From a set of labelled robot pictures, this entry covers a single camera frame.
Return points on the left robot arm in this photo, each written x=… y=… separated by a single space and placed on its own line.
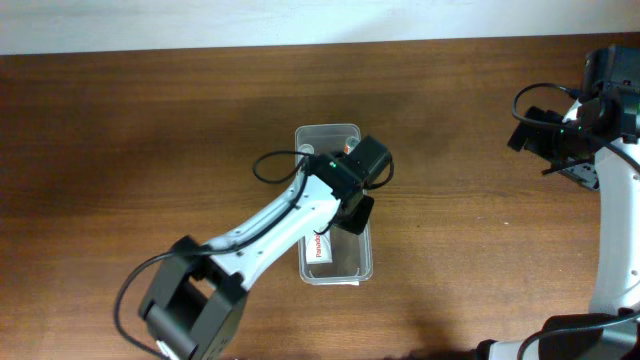
x=197 y=297

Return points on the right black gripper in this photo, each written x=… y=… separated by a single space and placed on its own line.
x=523 y=134

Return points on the white Panadol box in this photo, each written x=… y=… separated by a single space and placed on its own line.
x=318 y=249

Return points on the clear plastic container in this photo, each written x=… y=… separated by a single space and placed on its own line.
x=352 y=254

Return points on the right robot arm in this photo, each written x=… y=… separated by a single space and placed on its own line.
x=595 y=143

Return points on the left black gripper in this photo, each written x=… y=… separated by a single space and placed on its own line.
x=357 y=215

